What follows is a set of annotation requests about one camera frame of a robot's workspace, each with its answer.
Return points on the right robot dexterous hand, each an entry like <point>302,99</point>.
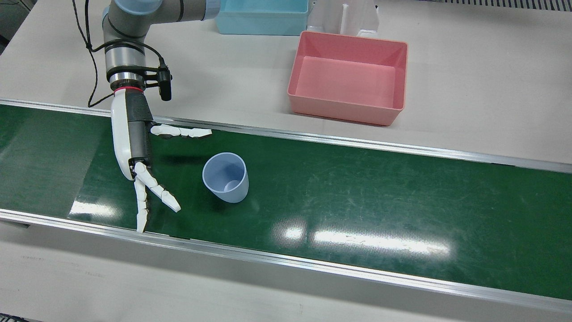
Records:
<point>127,134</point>

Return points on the blue plastic cup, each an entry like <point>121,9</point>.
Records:
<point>232,192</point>

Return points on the right UR5e robot arm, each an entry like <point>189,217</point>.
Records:
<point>125,58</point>

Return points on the light blue plastic box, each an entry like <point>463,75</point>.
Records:
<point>263,22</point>

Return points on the pink plastic box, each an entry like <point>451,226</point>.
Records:
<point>348,80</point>

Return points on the green conveyor belt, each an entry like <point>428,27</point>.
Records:
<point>357,188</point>

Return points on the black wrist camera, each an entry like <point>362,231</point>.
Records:
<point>166,85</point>

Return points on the white pedestal stand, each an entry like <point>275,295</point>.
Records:
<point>330,18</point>

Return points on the ribbed metal floor duct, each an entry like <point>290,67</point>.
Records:
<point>500,4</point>

